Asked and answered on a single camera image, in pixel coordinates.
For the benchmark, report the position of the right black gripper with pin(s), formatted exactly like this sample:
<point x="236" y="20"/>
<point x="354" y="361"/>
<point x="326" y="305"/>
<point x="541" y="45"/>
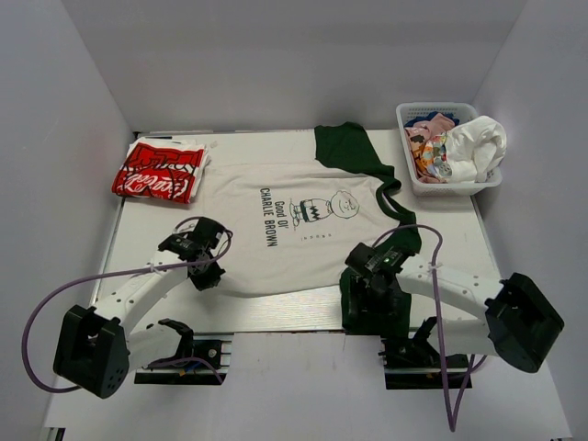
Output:
<point x="367" y="303"/>

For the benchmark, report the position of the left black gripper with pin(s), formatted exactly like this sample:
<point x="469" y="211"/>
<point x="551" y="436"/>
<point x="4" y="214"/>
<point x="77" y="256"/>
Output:
<point x="208" y="274"/>

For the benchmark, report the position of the white green Charlie Brown t-shirt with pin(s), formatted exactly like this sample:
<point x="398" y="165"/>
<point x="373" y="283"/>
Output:
<point x="294" y="224"/>

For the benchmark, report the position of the pink orange print t-shirt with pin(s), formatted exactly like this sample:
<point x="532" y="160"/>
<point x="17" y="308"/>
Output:
<point x="426" y="140"/>

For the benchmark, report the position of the white colourful print t-shirt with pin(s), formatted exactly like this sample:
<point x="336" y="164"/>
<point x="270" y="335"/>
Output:
<point x="474" y="149"/>

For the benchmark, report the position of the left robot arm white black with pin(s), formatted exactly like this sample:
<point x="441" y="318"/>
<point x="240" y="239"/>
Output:
<point x="100" y="345"/>

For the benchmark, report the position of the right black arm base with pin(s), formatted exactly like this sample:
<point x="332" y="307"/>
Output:
<point x="410" y="364"/>

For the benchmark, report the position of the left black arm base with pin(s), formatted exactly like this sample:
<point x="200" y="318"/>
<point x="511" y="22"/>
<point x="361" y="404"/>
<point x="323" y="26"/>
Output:
<point x="208" y="365"/>

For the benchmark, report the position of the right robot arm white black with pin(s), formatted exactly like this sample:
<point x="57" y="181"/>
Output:
<point x="509" y="318"/>

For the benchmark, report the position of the folded red white t-shirt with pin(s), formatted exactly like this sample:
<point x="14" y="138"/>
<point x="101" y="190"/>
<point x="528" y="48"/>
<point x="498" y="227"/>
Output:
<point x="165" y="169"/>

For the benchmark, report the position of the white plastic basket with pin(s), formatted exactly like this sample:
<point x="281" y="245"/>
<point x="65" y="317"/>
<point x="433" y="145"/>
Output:
<point x="465" y="112"/>

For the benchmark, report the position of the blue garment in basket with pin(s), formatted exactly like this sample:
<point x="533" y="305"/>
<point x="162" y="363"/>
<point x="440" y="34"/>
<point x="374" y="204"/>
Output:
<point x="447" y="115"/>

